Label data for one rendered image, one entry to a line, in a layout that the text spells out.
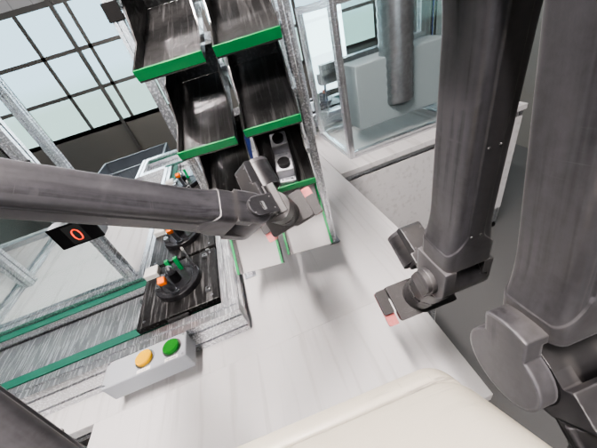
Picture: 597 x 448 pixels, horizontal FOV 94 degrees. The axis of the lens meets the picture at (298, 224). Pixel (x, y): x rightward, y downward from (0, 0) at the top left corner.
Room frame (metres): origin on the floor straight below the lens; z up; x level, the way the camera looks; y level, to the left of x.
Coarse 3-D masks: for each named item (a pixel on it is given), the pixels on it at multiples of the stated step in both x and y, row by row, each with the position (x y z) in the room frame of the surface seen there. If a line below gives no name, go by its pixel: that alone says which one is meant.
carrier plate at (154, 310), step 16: (192, 256) 0.78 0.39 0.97; (208, 256) 0.75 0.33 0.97; (160, 272) 0.74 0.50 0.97; (208, 272) 0.67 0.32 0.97; (144, 304) 0.61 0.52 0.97; (160, 304) 0.59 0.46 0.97; (176, 304) 0.57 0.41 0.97; (192, 304) 0.56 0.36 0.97; (208, 304) 0.55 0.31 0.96; (144, 320) 0.55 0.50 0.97; (160, 320) 0.53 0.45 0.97
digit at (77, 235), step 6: (60, 228) 0.72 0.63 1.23; (66, 228) 0.72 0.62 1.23; (72, 228) 0.73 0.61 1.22; (78, 228) 0.73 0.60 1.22; (66, 234) 0.72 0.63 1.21; (72, 234) 0.72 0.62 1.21; (78, 234) 0.73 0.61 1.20; (84, 234) 0.73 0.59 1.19; (72, 240) 0.72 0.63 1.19; (78, 240) 0.72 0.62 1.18; (84, 240) 0.73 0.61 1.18
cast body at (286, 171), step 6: (282, 156) 0.66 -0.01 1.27; (288, 156) 0.65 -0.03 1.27; (276, 162) 0.65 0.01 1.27; (282, 162) 0.63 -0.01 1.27; (288, 162) 0.63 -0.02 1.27; (276, 168) 0.63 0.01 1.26; (282, 168) 0.63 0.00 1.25; (288, 168) 0.62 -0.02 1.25; (294, 168) 0.64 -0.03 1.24; (282, 174) 0.63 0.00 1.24; (288, 174) 0.63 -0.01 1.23; (294, 174) 0.63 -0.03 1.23; (282, 180) 0.63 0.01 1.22; (288, 180) 0.62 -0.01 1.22; (294, 180) 0.62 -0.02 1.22; (282, 186) 0.63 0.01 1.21
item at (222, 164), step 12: (240, 120) 0.79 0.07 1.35; (240, 132) 0.85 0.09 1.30; (240, 144) 0.81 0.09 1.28; (204, 156) 0.76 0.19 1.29; (216, 156) 0.79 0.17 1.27; (228, 156) 0.78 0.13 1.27; (240, 156) 0.76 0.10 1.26; (252, 156) 0.75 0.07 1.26; (204, 168) 0.72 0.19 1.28; (216, 168) 0.75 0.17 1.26; (228, 168) 0.74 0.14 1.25; (216, 180) 0.71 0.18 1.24; (228, 180) 0.70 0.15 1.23
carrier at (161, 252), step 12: (156, 228) 1.00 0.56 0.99; (156, 240) 0.95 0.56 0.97; (168, 240) 0.88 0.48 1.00; (180, 240) 0.85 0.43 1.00; (192, 240) 0.86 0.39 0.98; (204, 240) 0.85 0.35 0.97; (156, 252) 0.86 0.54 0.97; (168, 252) 0.84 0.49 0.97; (180, 252) 0.82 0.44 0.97; (192, 252) 0.80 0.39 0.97; (156, 264) 0.79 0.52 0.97
